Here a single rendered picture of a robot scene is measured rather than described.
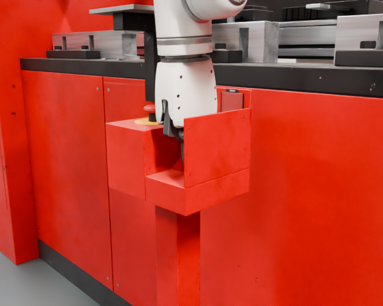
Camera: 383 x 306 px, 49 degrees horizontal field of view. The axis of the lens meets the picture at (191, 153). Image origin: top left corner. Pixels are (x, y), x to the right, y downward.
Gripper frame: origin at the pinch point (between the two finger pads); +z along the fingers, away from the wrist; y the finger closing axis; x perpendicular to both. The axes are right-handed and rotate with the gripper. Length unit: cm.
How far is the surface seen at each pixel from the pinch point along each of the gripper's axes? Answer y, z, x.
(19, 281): -6, 75, -108
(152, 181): 6.6, 3.6, -2.7
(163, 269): 3.2, 22.8, -6.0
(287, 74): -23.9, -10.0, 3.3
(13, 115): -21, 11, -121
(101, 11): -13.4, -24.3, -40.3
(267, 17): -67, -21, -30
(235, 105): -9.5, -6.4, 2.0
